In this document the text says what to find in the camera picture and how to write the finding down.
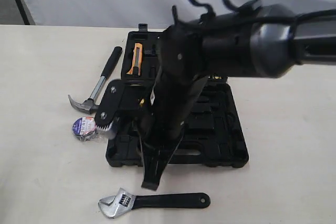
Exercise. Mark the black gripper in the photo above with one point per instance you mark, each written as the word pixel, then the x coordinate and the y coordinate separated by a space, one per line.
pixel 158 110

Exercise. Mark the black plastic tool case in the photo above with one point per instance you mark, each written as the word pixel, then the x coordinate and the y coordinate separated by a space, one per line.
pixel 213 135

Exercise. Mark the adjustable wrench black handle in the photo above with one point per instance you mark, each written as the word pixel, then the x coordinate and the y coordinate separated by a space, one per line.
pixel 123 202

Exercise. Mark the black electrical tape roll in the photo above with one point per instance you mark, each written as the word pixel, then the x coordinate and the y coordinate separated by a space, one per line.
pixel 85 129

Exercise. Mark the claw hammer black handle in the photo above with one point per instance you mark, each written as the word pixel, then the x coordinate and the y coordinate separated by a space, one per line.
pixel 89 105

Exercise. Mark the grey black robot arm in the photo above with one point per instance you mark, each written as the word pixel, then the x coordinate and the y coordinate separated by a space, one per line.
pixel 252 41

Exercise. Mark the orange utility knife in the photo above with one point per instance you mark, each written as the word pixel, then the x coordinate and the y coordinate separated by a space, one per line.
pixel 136 60

